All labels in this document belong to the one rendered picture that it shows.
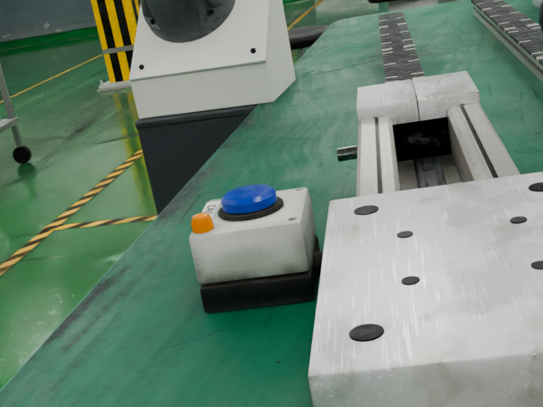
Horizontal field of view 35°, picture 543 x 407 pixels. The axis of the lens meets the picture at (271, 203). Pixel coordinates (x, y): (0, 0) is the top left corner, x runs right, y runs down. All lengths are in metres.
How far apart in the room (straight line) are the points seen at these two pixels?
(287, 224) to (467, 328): 0.32
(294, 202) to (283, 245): 0.05
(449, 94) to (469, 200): 0.35
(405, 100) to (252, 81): 0.60
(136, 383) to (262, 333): 0.09
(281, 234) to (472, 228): 0.26
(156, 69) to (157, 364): 0.84
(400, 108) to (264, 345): 0.26
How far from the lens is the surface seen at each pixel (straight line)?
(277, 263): 0.59
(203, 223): 0.59
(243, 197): 0.60
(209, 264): 0.60
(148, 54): 1.37
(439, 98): 0.72
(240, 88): 1.31
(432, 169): 0.66
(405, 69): 1.19
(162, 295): 0.66
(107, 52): 7.22
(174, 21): 1.33
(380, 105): 0.72
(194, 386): 0.53
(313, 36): 3.85
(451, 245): 0.33
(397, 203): 0.38
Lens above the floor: 1.03
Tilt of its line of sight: 18 degrees down
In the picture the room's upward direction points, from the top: 11 degrees counter-clockwise
